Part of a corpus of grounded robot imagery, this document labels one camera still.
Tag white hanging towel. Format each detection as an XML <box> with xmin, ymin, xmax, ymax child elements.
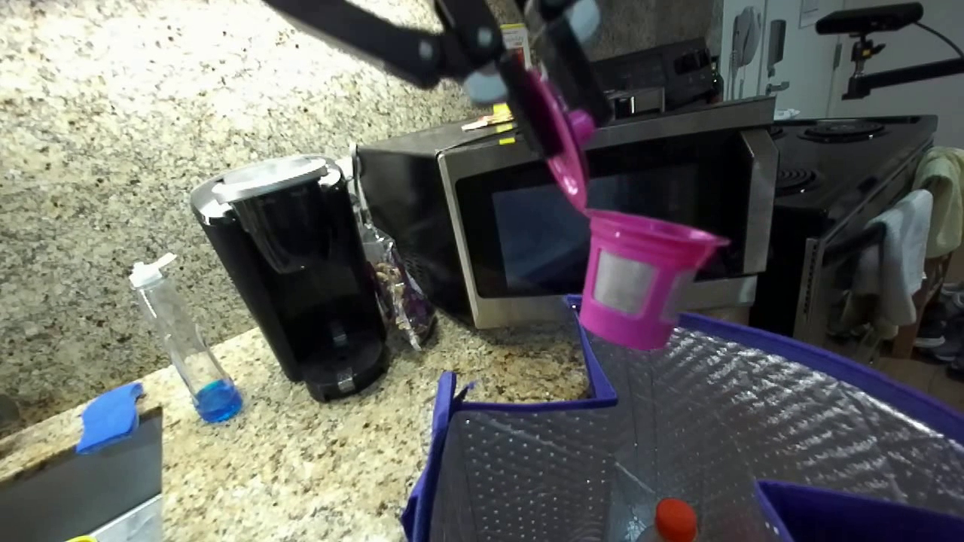
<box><xmin>844</xmin><ymin>191</ymin><xmax>933</xmax><ymax>341</ymax></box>

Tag flat colourful booklet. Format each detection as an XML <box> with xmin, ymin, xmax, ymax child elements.
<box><xmin>457</xmin><ymin>99</ymin><xmax>521</xmax><ymax>140</ymax></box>

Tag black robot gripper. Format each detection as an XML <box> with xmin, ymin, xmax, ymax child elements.
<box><xmin>434</xmin><ymin>0</ymin><xmax>617</xmax><ymax>162</ymax></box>

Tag dark shoes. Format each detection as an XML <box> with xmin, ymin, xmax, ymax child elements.
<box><xmin>907</xmin><ymin>283</ymin><xmax>964</xmax><ymax>383</ymax></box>

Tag black coffee maker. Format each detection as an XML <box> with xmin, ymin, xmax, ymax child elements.
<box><xmin>186</xmin><ymin>152</ymin><xmax>392</xmax><ymax>405</ymax></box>

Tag clear plastic bag dark contents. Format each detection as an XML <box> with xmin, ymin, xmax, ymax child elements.
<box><xmin>348</xmin><ymin>147</ymin><xmax>441</xmax><ymax>357</ymax></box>

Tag pink reusable coffee filter cup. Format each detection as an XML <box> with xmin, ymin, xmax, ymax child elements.
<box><xmin>521</xmin><ymin>68</ymin><xmax>732</xmax><ymax>352</ymax></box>

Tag blue insulated bag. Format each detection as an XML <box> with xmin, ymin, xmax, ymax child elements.
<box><xmin>401</xmin><ymin>291</ymin><xmax>964</xmax><ymax>542</ymax></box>

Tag clear bottle with blue base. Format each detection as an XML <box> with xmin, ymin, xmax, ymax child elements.
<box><xmin>126</xmin><ymin>251</ymin><xmax>248</xmax><ymax>427</ymax></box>

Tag pale yellow hanging towel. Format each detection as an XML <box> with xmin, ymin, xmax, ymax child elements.
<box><xmin>910</xmin><ymin>146</ymin><xmax>964</xmax><ymax>261</ymax></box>

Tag black boxy appliance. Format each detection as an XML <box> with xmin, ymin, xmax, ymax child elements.
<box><xmin>592</xmin><ymin>35</ymin><xmax>721</xmax><ymax>119</ymax></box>

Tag white tall appliance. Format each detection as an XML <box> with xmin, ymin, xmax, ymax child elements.
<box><xmin>715</xmin><ymin>0</ymin><xmax>835</xmax><ymax>124</ymax></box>

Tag black flat box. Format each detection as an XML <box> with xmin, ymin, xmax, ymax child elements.
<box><xmin>0</xmin><ymin>405</ymin><xmax>166</xmax><ymax>542</ymax></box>

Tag stainless steel microwave oven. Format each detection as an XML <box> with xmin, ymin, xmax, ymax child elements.
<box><xmin>350</xmin><ymin>96</ymin><xmax>781</xmax><ymax>335</ymax></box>

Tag black stove oven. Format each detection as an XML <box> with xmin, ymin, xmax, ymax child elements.
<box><xmin>746</xmin><ymin>113</ymin><xmax>941</xmax><ymax>349</ymax></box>

